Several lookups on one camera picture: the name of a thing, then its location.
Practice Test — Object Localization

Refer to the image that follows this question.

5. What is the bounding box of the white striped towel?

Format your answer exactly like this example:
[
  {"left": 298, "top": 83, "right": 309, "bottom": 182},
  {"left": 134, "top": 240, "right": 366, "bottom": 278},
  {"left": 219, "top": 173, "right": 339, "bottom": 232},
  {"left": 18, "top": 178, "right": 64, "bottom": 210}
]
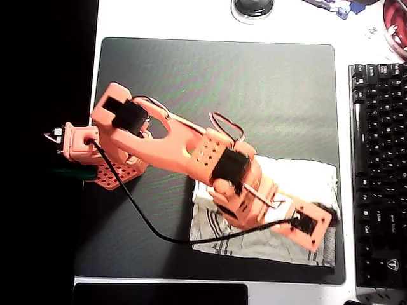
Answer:
[{"left": 190, "top": 154, "right": 341, "bottom": 268}]

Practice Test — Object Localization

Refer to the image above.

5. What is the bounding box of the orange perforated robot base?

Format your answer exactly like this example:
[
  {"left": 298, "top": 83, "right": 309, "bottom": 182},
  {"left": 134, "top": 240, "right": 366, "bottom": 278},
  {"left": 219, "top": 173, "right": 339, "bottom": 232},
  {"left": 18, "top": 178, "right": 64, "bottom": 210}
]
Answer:
[{"left": 44, "top": 122, "right": 149, "bottom": 191}]

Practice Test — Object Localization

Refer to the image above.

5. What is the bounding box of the black flat tablet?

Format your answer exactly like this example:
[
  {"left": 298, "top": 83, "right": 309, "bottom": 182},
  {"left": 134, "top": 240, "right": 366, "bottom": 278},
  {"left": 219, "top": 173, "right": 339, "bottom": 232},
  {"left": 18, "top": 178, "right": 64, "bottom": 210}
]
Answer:
[{"left": 72, "top": 282, "right": 249, "bottom": 305}]

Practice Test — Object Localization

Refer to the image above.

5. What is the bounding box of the black desk mat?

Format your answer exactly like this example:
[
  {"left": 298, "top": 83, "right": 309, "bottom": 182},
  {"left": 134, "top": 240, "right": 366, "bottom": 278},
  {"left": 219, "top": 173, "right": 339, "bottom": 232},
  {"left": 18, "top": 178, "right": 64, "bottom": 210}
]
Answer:
[{"left": 74, "top": 37, "right": 347, "bottom": 286}]

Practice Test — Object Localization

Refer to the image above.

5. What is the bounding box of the black keyboard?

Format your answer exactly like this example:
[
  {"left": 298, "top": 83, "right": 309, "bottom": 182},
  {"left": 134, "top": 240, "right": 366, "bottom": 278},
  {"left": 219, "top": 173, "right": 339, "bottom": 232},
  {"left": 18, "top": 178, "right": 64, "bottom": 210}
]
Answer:
[{"left": 348, "top": 62, "right": 407, "bottom": 290}]

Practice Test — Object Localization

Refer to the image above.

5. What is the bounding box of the dark green clamp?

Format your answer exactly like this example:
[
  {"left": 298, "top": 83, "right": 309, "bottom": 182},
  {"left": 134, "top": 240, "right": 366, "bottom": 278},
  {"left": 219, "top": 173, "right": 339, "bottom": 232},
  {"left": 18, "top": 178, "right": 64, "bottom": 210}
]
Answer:
[{"left": 50, "top": 166, "right": 98, "bottom": 182}]

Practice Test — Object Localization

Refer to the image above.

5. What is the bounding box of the black round device white rim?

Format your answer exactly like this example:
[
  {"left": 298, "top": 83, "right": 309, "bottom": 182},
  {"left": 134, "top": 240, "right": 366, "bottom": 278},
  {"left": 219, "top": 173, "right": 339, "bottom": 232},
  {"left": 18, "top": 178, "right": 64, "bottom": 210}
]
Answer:
[{"left": 231, "top": 0, "right": 275, "bottom": 25}]

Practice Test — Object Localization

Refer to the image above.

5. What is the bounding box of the blue white small object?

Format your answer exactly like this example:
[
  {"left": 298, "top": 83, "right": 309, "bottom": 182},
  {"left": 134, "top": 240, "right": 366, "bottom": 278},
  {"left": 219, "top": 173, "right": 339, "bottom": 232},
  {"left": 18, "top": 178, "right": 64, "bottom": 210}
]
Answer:
[{"left": 301, "top": 0, "right": 366, "bottom": 20}]

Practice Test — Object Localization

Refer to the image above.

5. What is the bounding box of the red bowl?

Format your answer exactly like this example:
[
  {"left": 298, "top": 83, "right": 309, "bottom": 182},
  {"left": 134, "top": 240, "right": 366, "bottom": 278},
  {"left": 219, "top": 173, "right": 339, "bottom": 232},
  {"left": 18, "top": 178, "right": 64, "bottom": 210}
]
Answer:
[{"left": 382, "top": 0, "right": 407, "bottom": 62}]

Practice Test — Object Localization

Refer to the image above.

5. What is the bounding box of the orange gripper camera mount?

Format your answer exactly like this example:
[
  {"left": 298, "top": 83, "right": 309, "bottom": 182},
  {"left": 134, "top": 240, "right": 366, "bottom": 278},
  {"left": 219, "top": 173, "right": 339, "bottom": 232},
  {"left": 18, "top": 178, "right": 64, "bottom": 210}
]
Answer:
[{"left": 279, "top": 200, "right": 333, "bottom": 253}]

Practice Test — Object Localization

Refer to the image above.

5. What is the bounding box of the black camera cable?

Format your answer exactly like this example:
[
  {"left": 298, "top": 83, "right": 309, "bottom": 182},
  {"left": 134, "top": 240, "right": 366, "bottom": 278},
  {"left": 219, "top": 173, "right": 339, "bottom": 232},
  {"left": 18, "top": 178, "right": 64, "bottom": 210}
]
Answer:
[{"left": 87, "top": 138, "right": 300, "bottom": 245}]

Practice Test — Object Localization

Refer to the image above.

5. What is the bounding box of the red white servo wire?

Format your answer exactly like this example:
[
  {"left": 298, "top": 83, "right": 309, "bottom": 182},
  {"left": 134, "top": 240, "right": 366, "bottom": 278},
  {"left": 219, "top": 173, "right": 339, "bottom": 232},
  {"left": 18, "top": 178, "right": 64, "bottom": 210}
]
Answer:
[{"left": 208, "top": 111, "right": 246, "bottom": 146}]

